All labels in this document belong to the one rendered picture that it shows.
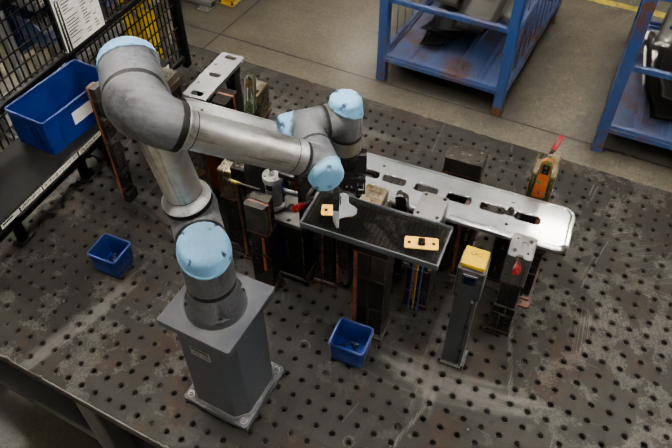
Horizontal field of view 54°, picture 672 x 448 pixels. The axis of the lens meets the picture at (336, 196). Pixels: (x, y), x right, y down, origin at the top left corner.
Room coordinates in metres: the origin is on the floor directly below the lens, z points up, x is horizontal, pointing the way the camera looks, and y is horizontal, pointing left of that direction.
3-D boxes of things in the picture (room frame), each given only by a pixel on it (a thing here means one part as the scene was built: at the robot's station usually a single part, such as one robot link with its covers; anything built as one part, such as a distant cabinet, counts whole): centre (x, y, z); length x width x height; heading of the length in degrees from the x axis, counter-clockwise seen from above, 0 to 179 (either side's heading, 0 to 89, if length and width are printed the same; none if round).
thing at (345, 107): (1.16, -0.02, 1.48); 0.09 x 0.08 x 0.11; 108
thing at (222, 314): (0.92, 0.29, 1.15); 0.15 x 0.15 x 0.10
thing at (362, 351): (1.02, -0.04, 0.74); 0.11 x 0.10 x 0.09; 67
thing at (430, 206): (1.23, -0.26, 0.90); 0.13 x 0.10 x 0.41; 157
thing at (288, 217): (1.36, 0.15, 0.94); 0.18 x 0.13 x 0.49; 67
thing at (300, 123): (1.11, 0.07, 1.47); 0.11 x 0.11 x 0.08; 18
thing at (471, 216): (1.51, -0.04, 1.00); 1.38 x 0.22 x 0.02; 67
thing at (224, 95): (1.89, 0.40, 0.84); 0.11 x 0.10 x 0.28; 157
